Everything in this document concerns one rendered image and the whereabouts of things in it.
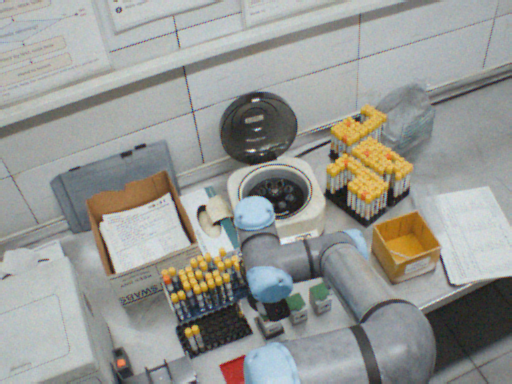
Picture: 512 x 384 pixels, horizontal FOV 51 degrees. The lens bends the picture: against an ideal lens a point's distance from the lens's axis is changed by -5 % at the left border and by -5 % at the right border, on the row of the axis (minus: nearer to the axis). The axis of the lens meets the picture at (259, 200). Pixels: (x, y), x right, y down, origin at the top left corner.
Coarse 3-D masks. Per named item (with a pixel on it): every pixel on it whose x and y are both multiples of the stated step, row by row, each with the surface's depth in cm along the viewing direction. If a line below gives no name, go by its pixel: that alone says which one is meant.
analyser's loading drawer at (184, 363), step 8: (176, 360) 130; (184, 360) 130; (152, 368) 128; (160, 368) 129; (168, 368) 126; (176, 368) 129; (184, 368) 129; (192, 368) 126; (136, 376) 128; (144, 376) 128; (152, 376) 128; (160, 376) 128; (168, 376) 128; (176, 376) 128; (184, 376) 127; (192, 376) 127
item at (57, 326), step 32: (0, 288) 116; (32, 288) 115; (64, 288) 115; (0, 320) 110; (32, 320) 110; (64, 320) 109; (96, 320) 126; (0, 352) 106; (32, 352) 105; (64, 352) 105; (96, 352) 110
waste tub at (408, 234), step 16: (384, 224) 145; (400, 224) 148; (416, 224) 149; (384, 240) 141; (400, 240) 152; (416, 240) 151; (432, 240) 142; (384, 256) 143; (400, 256) 148; (416, 256) 137; (432, 256) 140; (400, 272) 140; (416, 272) 143
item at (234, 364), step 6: (234, 360) 133; (240, 360) 133; (222, 366) 132; (228, 366) 132; (234, 366) 132; (240, 366) 132; (222, 372) 131; (228, 372) 131; (234, 372) 131; (240, 372) 131; (228, 378) 130; (234, 378) 130; (240, 378) 130
